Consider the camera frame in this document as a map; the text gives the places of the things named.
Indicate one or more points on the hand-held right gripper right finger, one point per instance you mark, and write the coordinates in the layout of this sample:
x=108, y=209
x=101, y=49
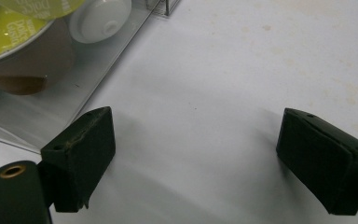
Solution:
x=320, y=161

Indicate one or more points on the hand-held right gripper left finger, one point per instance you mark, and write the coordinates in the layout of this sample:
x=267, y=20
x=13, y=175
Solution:
x=80, y=161

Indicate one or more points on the clear acrylic tray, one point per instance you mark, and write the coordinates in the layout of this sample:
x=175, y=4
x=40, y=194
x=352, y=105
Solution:
x=59, y=93

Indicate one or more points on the white coffee capsule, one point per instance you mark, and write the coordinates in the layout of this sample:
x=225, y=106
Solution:
x=101, y=20

